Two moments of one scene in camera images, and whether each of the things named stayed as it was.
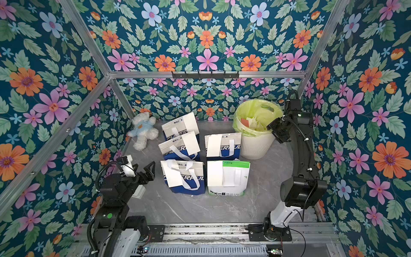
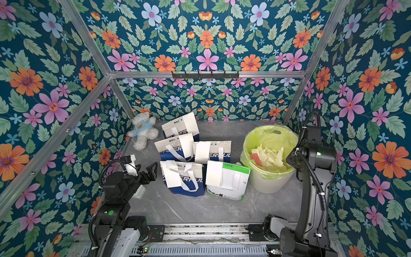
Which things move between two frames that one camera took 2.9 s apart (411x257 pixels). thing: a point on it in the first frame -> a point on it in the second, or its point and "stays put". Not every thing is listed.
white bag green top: [228, 178] stays put
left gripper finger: [150, 174] stays put
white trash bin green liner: [256, 144] -> [265, 150]
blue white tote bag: [184, 177] stays put
